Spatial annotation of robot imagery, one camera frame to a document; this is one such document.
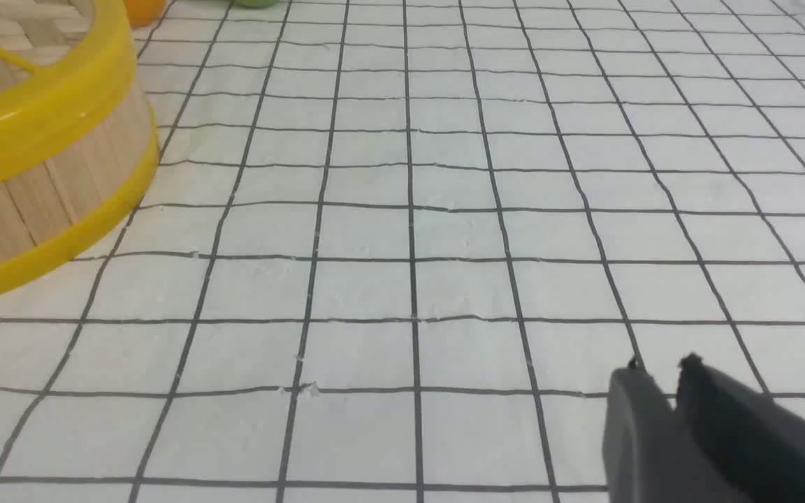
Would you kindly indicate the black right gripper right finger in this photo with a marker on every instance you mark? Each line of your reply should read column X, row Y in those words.
column 754, row 444

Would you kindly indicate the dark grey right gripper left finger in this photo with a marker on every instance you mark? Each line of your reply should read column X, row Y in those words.
column 647, row 451

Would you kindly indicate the woven steamer lid yellow rim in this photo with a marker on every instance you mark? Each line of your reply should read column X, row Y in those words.
column 65, row 68

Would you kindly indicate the bamboo steamer basket yellow rim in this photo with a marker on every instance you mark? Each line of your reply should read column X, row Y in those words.
column 61, row 206

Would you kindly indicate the white black grid tablecloth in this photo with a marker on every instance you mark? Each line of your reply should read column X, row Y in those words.
column 394, row 250

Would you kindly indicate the green toy watermelon ball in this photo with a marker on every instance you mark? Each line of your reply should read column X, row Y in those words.
column 256, row 4

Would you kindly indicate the orange toy pear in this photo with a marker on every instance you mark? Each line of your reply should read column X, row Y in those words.
column 142, row 13

